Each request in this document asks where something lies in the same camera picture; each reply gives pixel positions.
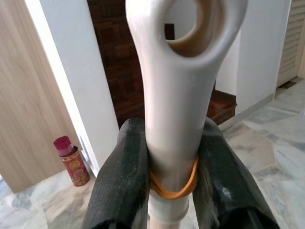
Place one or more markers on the cream louvered door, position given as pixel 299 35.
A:
pixel 293 47

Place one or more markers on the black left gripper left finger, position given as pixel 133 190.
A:
pixel 119 179

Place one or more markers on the dark wooden stairs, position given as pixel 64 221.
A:
pixel 114 71

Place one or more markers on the red spray can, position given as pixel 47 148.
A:
pixel 75 167

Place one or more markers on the orange rubber band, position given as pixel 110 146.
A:
pixel 166 194

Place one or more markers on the light wooden door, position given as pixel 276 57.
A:
pixel 23 95

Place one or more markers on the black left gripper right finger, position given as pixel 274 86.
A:
pixel 221 179

